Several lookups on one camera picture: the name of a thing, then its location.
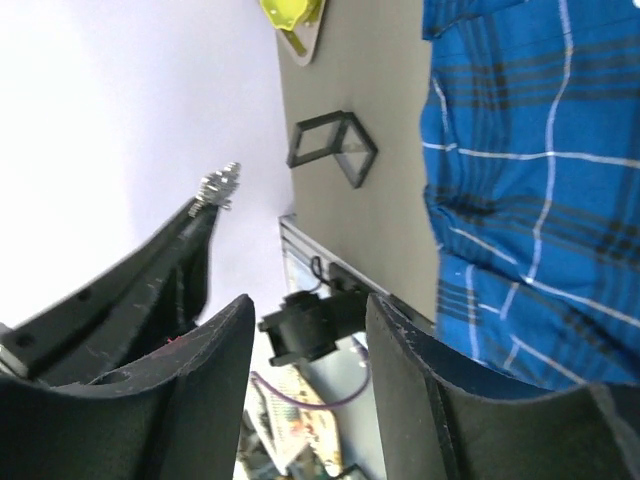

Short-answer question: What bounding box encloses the small black frame box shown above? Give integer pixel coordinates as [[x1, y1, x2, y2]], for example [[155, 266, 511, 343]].
[[286, 110, 379, 189]]

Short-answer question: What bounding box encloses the silver metal tray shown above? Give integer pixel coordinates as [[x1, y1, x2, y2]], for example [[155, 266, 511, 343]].
[[277, 0, 328, 67]]

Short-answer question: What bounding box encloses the silver maple leaf brooch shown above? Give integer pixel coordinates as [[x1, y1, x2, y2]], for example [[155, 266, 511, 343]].
[[189, 162, 241, 218]]

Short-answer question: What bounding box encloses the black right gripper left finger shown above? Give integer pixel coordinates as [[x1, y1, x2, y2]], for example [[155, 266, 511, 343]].
[[1, 294, 255, 479]]

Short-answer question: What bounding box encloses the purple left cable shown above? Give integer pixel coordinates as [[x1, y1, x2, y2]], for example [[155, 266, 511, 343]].
[[249, 359, 374, 414]]

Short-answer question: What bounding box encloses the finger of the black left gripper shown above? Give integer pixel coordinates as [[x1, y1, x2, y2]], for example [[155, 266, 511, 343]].
[[1, 205, 219, 385]]

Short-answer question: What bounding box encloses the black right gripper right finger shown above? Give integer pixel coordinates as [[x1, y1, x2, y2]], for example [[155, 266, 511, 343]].
[[366, 295, 639, 480]]

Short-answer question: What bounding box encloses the blue plaid shirt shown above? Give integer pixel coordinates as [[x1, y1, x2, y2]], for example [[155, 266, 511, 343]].
[[420, 1, 639, 390]]

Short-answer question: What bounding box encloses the yellow-green dotted plate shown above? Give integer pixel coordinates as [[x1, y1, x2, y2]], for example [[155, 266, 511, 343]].
[[259, 0, 322, 32]]

